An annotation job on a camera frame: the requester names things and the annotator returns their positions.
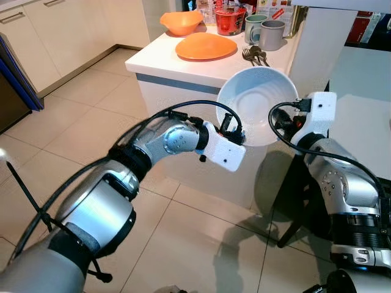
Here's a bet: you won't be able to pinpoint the white ceramic bowl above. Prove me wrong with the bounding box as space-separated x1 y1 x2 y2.
217 66 300 147

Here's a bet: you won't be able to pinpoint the white kitchen island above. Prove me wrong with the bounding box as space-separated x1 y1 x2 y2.
125 24 300 208

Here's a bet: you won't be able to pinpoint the white raised bar counter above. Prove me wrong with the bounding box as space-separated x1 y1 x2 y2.
287 0 391 98

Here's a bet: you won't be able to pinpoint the white dining table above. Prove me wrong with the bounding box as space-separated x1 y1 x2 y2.
330 46 391 181

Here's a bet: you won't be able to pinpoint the orange plastic plate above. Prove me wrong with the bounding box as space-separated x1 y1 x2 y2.
175 32 238 61

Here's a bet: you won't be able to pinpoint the grey mug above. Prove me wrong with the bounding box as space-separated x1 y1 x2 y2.
250 20 286 51

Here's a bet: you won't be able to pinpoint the pale green mug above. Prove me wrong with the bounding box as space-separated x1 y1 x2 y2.
244 14 268 45

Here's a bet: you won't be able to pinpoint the red instant noodle cup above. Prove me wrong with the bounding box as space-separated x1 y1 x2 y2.
214 5 247 35

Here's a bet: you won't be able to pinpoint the red cardboard box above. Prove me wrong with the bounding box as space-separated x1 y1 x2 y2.
345 12 379 45

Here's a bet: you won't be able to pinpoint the printed food packet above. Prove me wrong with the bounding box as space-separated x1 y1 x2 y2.
257 0 291 21
197 0 218 25

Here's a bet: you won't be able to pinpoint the orange plastic bowl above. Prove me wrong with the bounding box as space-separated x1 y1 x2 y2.
160 10 204 36

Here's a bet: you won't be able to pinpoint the cream kitchen cabinets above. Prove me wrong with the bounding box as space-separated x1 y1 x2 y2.
0 0 153 92

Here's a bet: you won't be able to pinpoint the dark blue-trimmed appliance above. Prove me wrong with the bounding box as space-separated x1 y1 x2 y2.
0 34 45 132

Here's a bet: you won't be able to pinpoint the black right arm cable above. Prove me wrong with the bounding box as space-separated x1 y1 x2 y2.
268 101 387 205

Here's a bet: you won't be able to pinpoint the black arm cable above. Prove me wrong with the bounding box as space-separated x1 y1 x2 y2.
268 101 387 205
122 99 243 147

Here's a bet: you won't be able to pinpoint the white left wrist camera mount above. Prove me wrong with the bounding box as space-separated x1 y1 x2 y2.
203 121 247 172

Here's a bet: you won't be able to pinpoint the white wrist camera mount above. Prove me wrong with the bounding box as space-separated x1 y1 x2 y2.
203 121 247 172
292 92 337 147

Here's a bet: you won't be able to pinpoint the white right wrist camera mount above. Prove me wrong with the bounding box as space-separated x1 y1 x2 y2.
292 92 337 147

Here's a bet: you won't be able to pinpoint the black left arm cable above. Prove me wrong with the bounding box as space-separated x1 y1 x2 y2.
122 99 243 147

